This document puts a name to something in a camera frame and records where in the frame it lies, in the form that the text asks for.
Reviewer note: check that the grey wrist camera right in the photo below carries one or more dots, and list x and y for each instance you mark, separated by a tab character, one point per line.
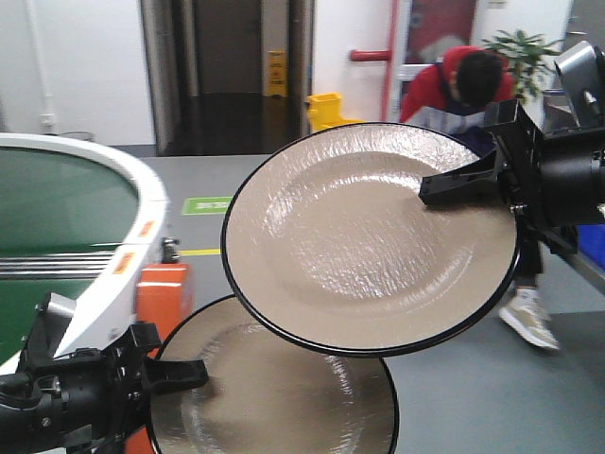
581	73

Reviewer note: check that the beige plate black rim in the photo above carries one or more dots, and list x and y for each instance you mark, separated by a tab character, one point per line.
268	395
328	244

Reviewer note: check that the yellow wet floor sign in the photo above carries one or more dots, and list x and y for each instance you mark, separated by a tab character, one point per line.
277	73

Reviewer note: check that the steel conveyor rollers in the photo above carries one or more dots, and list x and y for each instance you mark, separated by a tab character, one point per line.
55	266

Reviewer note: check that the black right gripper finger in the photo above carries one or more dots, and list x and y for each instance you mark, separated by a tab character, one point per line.
475	182

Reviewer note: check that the green potted plant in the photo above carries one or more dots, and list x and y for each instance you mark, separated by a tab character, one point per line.
529	57

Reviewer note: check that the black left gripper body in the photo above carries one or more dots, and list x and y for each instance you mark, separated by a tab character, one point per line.
78	401

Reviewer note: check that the person in red hoodie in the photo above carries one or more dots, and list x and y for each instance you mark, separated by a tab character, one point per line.
451	96

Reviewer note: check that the yellow mop bucket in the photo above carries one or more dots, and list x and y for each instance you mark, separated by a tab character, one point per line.
323	112

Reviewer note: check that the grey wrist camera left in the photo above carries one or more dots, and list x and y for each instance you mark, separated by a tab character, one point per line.
59	309

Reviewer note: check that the orange box under conveyor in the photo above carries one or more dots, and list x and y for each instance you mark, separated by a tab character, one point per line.
165	296

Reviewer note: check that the white outer conveyor rim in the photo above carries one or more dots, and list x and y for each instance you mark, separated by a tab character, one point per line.
61	195

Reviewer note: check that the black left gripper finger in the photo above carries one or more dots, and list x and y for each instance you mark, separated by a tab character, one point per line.
174	376

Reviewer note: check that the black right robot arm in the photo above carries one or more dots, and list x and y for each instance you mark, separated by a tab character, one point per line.
550	182

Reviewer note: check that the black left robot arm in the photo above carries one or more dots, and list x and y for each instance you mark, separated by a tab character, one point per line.
11	435

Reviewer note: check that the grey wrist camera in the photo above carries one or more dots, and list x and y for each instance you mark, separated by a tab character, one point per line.
59	309
581	73

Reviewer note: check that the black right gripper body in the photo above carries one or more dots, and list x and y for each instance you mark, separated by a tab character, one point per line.
519	146

